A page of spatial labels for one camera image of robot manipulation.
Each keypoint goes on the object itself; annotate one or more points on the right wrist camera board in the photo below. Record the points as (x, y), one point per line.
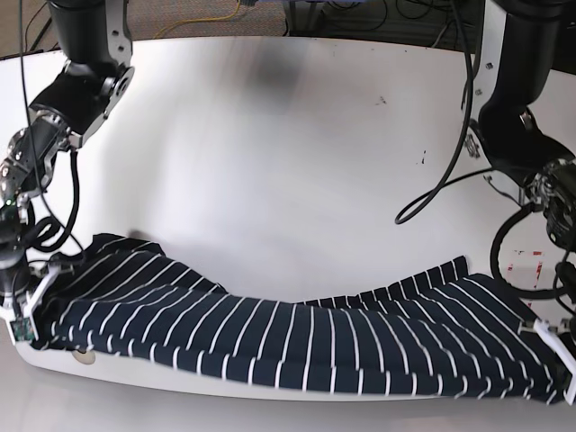
(23, 330)

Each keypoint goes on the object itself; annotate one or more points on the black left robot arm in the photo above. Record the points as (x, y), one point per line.
(514, 55)

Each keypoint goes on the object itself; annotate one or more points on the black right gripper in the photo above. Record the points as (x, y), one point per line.
(16, 280)

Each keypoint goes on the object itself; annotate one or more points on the left table grommet hole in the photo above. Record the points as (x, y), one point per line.
(84, 357)

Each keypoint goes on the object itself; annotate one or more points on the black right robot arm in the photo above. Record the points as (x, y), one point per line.
(95, 38)

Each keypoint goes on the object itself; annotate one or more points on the navy white striped t-shirt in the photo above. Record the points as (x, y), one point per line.
(443, 332)

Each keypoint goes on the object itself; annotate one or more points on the red tape marking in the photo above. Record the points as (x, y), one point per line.
(524, 268)

